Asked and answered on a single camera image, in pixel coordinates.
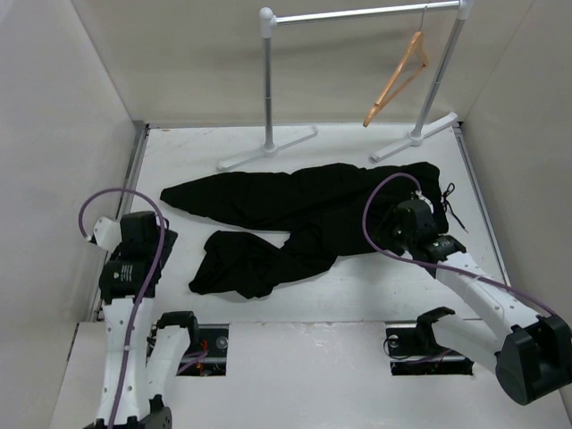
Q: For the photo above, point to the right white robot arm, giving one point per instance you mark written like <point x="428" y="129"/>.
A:
<point x="529" y="353"/>

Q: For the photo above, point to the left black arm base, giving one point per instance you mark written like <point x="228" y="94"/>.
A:
<point x="207" y="355"/>

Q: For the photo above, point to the wooden clothes hanger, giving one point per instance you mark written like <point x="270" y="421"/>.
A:
<point x="414" y="53"/>

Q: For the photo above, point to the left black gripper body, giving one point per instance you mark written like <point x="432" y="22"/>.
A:
<point x="170" y="243"/>

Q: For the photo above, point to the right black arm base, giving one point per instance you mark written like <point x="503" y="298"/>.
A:
<point x="410" y="356"/>

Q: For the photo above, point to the right metal table rail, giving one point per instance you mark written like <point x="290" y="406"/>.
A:
<point x="481" y="203"/>

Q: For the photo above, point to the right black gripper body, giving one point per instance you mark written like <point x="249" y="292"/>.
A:
<point x="389" y="231"/>

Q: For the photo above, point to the metal table rail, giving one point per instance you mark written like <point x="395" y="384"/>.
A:
<point x="481" y="203"/>
<point x="124" y="204"/>

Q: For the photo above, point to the black trousers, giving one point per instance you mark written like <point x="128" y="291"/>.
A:
<point x="292" y="226"/>

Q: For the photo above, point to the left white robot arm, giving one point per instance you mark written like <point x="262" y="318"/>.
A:
<point x="142" y="356"/>

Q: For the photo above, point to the left metal table rail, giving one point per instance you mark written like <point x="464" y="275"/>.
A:
<point x="124" y="204"/>

